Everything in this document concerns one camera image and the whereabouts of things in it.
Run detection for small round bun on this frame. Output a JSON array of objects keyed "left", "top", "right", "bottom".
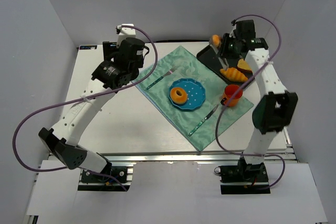
[{"left": 211, "top": 35, "right": 222, "bottom": 48}]

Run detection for metal tongs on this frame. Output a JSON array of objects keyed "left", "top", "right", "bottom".
[{"left": 209, "top": 36, "right": 228, "bottom": 70}]

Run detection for orange ring donut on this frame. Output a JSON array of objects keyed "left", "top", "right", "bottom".
[{"left": 170, "top": 87, "right": 188, "bottom": 104}]

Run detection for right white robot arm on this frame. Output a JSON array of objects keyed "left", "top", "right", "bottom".
[{"left": 219, "top": 18, "right": 298, "bottom": 177}]

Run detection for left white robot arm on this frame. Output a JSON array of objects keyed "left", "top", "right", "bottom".
[{"left": 38, "top": 37, "right": 146, "bottom": 174}]

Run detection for brown bread slice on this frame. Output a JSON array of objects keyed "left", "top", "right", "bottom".
[{"left": 237, "top": 59, "right": 252, "bottom": 73}]

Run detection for orange croissant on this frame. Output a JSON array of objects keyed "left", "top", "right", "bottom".
[{"left": 220, "top": 68, "right": 248, "bottom": 83}]

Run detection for black baking tray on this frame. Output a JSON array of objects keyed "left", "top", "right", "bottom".
[{"left": 196, "top": 45, "right": 253, "bottom": 86}]

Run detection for orange mug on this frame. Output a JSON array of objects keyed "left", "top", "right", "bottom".
[{"left": 220, "top": 84, "right": 243, "bottom": 107}]

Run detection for blue dotted plate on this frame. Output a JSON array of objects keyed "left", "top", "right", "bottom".
[{"left": 168, "top": 78, "right": 206, "bottom": 111}]

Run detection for green patterned placemat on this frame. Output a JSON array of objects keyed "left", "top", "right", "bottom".
[{"left": 135, "top": 46, "right": 254, "bottom": 151}]

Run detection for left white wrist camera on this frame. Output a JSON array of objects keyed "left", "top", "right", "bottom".
[{"left": 116, "top": 24, "right": 136, "bottom": 48}]

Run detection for green handled fork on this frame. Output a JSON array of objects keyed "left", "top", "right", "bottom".
[{"left": 146, "top": 66, "right": 177, "bottom": 90}]

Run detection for green handled knife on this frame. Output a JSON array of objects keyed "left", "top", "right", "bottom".
[{"left": 188, "top": 104, "right": 219, "bottom": 136}]

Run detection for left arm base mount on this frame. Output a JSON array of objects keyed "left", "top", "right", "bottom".
[{"left": 78, "top": 166, "right": 132, "bottom": 192}]

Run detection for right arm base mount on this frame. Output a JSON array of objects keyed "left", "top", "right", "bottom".
[{"left": 214, "top": 161, "right": 270, "bottom": 195}]

